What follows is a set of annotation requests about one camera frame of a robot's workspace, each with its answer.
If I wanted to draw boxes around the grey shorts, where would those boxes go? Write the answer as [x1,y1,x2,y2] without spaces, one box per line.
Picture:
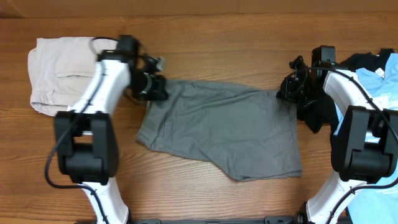
[136,80,302,181]

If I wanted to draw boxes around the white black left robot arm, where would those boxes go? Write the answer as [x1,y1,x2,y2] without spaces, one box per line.
[49,50,167,223]

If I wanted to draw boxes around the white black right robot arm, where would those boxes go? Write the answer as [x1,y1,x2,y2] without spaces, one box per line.
[277,56,397,223]

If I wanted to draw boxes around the black t-shirt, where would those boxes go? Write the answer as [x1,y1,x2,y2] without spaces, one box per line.
[297,49,397,133]

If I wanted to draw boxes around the folded beige shorts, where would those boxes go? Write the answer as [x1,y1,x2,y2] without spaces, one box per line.
[27,37,117,116]

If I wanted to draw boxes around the light blue t-shirt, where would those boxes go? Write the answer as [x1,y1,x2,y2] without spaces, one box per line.
[340,49,397,224]

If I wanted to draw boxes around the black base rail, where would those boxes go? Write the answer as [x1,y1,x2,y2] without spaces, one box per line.
[126,216,308,224]

